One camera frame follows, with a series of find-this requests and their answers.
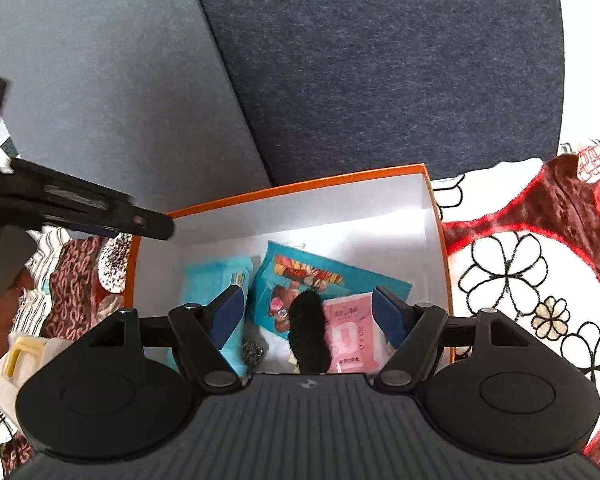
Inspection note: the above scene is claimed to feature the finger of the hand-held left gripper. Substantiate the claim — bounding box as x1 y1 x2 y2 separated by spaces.
10 159 175 241

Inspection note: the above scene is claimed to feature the teal wet wipes pack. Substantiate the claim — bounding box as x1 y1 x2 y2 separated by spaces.
166 255 255 376

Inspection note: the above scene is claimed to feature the black fuzzy scrunchie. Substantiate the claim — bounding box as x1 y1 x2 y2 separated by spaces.
286 290 331 375

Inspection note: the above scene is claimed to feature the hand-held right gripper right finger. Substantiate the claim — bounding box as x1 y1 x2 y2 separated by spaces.
371 285 531 394

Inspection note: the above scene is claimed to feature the steel wool scrubber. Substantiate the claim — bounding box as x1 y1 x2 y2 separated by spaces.
239 336 268 363

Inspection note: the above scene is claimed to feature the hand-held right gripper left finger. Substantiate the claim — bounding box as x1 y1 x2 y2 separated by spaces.
87 285 246 394

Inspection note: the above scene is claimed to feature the dark grey fabric headboard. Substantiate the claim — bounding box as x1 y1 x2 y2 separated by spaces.
185 0 566 193

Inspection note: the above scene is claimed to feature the pink packet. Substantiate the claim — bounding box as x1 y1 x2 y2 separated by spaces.
322 291 396 375

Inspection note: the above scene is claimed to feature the clear plastic container yellow latch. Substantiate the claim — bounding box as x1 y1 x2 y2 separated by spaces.
0 335 76 411

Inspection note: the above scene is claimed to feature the orange and white box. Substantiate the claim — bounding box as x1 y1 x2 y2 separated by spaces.
127 162 455 376

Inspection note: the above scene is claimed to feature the teal cartoon print mask pack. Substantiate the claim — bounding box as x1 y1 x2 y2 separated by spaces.
245 241 413 346

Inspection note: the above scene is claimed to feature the red floral printed blanket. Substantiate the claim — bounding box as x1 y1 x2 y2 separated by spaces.
0 142 600 480

